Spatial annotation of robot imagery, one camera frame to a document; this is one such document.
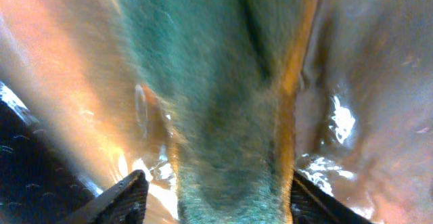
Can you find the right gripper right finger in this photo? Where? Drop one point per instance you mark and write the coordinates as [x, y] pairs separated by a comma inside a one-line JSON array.
[[311, 205]]

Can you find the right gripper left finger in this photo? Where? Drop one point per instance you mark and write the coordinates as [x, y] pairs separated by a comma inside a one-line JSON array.
[[123, 203]]

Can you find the green yellow sponge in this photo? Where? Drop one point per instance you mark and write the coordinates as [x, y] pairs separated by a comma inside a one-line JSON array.
[[226, 73]]

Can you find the black water tray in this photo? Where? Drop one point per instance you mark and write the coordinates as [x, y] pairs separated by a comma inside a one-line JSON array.
[[363, 113]]

